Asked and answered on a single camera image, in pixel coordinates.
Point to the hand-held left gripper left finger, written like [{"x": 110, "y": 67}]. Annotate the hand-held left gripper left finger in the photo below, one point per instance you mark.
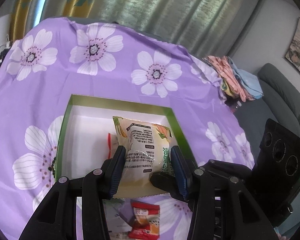
[{"x": 116, "y": 172}]

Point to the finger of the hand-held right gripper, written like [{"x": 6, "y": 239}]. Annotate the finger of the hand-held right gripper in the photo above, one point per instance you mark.
[
  {"x": 227, "y": 168},
  {"x": 163, "y": 181}
]

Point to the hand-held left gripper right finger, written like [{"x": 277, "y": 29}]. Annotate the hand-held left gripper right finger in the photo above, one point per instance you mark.
[{"x": 180, "y": 177}]

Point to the white red snack packet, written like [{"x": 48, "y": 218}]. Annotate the white red snack packet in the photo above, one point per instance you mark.
[{"x": 112, "y": 145}]

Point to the beige green snack packet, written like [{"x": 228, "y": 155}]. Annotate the beige green snack packet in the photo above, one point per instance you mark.
[{"x": 142, "y": 142}]

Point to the silver snack packet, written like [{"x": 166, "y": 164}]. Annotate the silver snack packet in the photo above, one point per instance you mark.
[{"x": 116, "y": 217}]

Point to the green cardboard box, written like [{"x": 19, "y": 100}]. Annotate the green cardboard box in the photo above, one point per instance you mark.
[{"x": 90, "y": 130}]

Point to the grey sofa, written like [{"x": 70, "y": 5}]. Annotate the grey sofa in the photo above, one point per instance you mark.
[{"x": 277, "y": 92}]

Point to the light blue cloth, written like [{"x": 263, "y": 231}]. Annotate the light blue cloth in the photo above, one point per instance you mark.
[{"x": 250, "y": 82}]

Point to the pile of folded clothes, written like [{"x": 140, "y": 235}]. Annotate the pile of folded clothes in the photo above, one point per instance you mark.
[{"x": 222, "y": 72}]

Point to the purple floral cloth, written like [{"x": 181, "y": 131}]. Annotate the purple floral cloth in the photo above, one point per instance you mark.
[{"x": 65, "y": 80}]

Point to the grey green curtain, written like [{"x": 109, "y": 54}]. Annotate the grey green curtain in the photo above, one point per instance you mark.
[{"x": 165, "y": 10}]

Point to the yellow patterned curtain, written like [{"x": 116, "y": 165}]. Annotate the yellow patterned curtain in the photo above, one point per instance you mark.
[{"x": 22, "y": 2}]

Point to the framed wall picture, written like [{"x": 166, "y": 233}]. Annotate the framed wall picture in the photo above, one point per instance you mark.
[{"x": 298, "y": 47}]

